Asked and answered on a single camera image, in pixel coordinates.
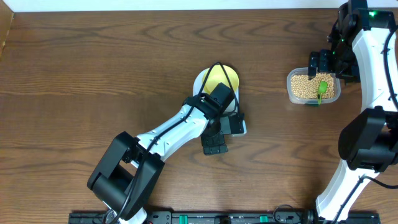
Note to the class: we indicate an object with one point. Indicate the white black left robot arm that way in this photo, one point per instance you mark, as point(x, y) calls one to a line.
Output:
point(128, 171)

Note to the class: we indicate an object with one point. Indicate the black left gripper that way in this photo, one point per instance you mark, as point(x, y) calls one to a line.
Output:
point(208, 144)

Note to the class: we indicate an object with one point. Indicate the white digital kitchen scale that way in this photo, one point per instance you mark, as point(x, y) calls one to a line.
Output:
point(239, 102)

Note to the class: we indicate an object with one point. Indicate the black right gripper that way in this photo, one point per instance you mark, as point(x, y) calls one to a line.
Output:
point(351, 76)

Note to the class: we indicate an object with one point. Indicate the green plastic measuring scoop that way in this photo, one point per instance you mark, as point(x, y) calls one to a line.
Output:
point(322, 88)

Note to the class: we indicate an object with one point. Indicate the soybeans pile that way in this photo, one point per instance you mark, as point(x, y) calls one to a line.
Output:
point(304, 88)

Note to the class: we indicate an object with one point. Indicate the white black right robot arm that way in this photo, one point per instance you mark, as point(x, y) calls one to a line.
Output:
point(363, 50)

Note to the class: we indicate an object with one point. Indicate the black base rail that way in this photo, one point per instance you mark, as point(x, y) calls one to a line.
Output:
point(166, 217)

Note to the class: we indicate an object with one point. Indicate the clear plastic container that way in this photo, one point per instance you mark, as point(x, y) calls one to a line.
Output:
point(304, 71)

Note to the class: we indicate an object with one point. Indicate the green tape strip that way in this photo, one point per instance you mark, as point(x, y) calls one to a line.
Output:
point(315, 105)

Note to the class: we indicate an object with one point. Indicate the yellow bowl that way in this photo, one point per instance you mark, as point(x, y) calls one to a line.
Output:
point(218, 75)

